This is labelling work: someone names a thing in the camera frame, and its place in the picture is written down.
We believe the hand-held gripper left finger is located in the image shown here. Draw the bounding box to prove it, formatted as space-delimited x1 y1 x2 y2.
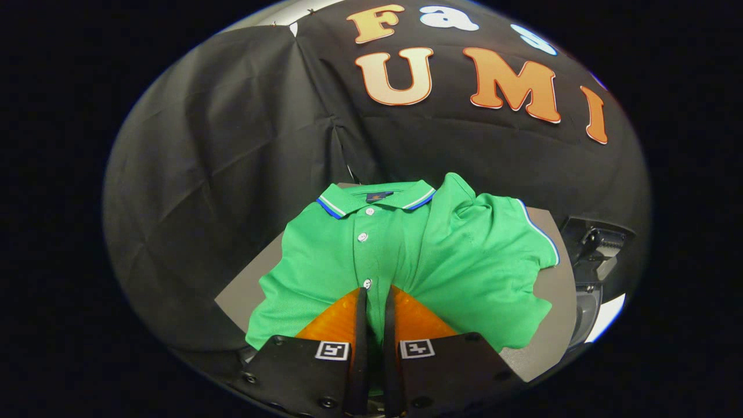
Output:
241 287 369 418

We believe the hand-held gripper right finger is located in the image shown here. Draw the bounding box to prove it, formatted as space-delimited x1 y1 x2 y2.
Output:
383 286 523 418

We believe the green polo shirt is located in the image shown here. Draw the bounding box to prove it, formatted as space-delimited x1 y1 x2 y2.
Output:
245 172 561 353

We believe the black backdrop cloth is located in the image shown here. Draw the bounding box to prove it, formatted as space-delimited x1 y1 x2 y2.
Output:
103 0 652 372

